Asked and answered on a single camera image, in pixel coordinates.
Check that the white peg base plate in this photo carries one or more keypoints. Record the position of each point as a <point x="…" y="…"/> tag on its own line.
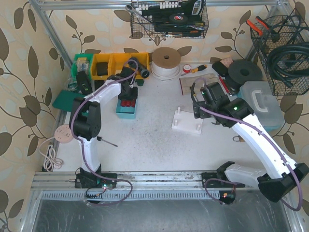
<point x="186" y="122"/>

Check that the teal plastic tray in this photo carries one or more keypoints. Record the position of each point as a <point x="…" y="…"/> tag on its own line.
<point x="125" y="112"/>

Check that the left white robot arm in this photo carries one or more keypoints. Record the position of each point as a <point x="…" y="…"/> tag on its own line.
<point x="85" y="124"/>

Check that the green storage bin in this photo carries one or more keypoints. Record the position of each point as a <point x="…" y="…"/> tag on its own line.
<point x="81" y="62"/>

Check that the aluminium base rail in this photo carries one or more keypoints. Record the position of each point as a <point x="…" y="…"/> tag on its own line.
<point x="133" y="186"/>

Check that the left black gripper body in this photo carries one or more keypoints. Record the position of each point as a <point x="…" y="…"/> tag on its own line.
<point x="128" y="95"/>

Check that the clear teal toolbox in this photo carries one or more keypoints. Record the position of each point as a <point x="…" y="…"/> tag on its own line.
<point x="265" y="106"/>

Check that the black disc spool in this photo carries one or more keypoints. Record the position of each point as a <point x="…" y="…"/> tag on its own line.
<point x="242" y="71"/>

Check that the black box in bin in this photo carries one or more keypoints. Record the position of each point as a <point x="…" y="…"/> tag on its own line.
<point x="102" y="68"/>

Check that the black handheld meter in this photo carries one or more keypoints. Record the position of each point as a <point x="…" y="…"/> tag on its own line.
<point x="83" y="83"/>

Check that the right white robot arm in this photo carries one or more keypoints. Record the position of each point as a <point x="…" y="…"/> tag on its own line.
<point x="281" y="173"/>

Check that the red white tape roll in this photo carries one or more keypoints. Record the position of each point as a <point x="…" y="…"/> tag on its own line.
<point x="186" y="68"/>

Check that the yellow black screwdriver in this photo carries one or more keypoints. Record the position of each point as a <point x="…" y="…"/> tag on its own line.
<point x="197" y="69"/>

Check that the black long screwdriver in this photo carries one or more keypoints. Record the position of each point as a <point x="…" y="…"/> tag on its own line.
<point x="102" y="140"/>

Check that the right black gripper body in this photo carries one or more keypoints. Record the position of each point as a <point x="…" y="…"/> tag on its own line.
<point x="197" y="111"/>

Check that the centre wire basket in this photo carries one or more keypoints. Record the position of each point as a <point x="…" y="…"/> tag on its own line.
<point x="160" y="20"/>

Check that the yellow storage bins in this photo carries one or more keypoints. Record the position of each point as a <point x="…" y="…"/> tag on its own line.
<point x="115" y="63"/>

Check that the black sponge block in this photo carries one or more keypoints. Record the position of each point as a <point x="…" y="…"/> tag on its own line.
<point x="220" y="68"/>

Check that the red utility knife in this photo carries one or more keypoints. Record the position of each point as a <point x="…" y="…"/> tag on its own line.
<point x="224" y="85"/>

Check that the grey pipe fitting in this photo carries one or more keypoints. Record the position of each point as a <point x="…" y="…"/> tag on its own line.
<point x="142" y="68"/>

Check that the wire basket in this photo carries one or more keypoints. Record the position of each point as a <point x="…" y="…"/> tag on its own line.
<point x="160" y="20"/>
<point x="283" y="52"/>

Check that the right wire basket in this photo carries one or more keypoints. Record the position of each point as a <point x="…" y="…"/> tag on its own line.
<point x="283" y="52"/>

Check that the pink round power strip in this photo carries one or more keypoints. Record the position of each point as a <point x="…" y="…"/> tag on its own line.
<point x="63" y="134"/>

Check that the brass padlock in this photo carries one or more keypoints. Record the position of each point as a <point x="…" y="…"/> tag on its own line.
<point x="238" y="139"/>

